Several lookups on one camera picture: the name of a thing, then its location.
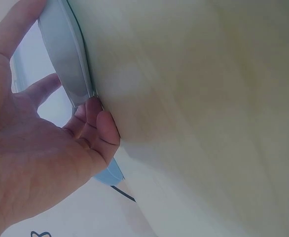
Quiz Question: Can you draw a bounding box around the person's left hand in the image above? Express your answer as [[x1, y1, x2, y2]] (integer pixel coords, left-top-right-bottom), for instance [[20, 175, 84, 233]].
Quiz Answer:
[[0, 0, 122, 237]]

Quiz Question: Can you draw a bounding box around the light grey plastic tray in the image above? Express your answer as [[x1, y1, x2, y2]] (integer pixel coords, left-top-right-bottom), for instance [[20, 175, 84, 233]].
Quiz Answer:
[[37, 0, 126, 186]]

